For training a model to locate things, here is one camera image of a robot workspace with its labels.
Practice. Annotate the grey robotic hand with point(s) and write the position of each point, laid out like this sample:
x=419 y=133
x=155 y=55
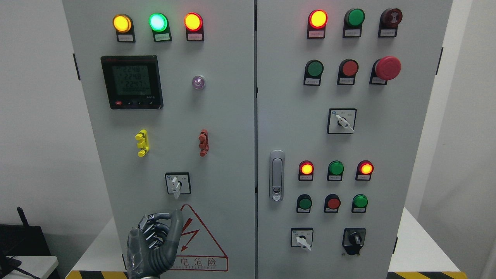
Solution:
x=152 y=246

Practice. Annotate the white rotary light switch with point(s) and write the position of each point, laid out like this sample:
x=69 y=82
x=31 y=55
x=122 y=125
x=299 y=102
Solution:
x=178 y=183

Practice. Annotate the green lit indicator light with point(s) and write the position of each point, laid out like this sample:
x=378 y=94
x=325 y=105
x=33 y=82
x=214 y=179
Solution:
x=160 y=27

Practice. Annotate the yellow indicator light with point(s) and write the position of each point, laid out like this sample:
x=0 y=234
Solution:
x=124 y=28

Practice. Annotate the red electric hazard warning sticker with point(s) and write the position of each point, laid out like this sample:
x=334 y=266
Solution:
x=198 y=250

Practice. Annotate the yellow terminal connector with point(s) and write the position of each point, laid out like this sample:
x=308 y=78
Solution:
x=143 y=143

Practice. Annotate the white box on left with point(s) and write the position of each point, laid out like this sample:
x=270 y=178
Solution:
x=43 y=267

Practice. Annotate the red terminal connector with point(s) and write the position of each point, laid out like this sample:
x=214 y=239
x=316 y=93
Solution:
x=204 y=142

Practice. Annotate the black router with antenna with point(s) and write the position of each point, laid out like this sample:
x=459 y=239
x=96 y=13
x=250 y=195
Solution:
x=20 y=240

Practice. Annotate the green push button lower left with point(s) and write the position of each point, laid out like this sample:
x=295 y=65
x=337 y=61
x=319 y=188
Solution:
x=304 y=204

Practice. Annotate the green push button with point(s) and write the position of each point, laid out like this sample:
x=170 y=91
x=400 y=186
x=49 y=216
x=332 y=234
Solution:
x=313 y=71
x=359 y=203
x=304 y=204

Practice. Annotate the black digital power meter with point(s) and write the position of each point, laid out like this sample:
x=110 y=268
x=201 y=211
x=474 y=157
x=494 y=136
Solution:
x=132 y=81

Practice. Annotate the clear small lamp bulb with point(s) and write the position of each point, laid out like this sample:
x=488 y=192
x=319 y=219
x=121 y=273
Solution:
x=198 y=82

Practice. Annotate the red lit indicator lower left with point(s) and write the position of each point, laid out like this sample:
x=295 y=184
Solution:
x=306 y=171

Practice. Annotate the grey electrical cabinet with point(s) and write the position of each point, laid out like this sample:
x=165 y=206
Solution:
x=253 y=59

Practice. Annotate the red push button lower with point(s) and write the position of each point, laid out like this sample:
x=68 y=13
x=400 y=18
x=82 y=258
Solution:
x=332 y=203

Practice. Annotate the red push button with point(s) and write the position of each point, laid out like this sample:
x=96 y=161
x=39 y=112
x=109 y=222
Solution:
x=332 y=203
x=348 y=69

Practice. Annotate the green indicator lower middle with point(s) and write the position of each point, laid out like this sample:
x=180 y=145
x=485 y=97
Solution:
x=335 y=171

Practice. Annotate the black rotary selector knob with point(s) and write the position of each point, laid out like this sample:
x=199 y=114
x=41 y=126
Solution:
x=353 y=240

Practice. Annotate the green push button lower right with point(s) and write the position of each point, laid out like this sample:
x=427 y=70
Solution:
x=359 y=203

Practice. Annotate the red lit indicator lower right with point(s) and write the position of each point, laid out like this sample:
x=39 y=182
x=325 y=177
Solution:
x=364 y=171

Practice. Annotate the red lit indicator light left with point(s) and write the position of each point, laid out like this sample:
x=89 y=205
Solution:
x=193 y=23

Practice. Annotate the green push button upper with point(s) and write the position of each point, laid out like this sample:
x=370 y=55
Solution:
x=313 y=71

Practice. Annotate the red push button upper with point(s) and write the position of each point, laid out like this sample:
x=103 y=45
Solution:
x=348 y=69

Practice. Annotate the red lit indicator top right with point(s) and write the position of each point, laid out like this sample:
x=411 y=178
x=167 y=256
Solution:
x=317 y=21

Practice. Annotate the red emergency stop button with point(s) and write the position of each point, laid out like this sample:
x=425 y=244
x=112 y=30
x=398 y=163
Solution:
x=384 y=70

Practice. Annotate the green indicator top right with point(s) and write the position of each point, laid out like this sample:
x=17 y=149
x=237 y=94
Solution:
x=353 y=21

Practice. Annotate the dark red buzzer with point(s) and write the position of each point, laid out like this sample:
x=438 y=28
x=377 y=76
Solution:
x=389 y=22

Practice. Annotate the white rotary switch lower right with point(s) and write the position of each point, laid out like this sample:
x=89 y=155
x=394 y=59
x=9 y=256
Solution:
x=302 y=237

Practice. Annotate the silver door handle lock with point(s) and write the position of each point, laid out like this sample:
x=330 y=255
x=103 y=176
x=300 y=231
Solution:
x=276 y=175

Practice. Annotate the white rotary switch upper right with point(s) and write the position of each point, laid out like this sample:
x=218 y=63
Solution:
x=341 y=120

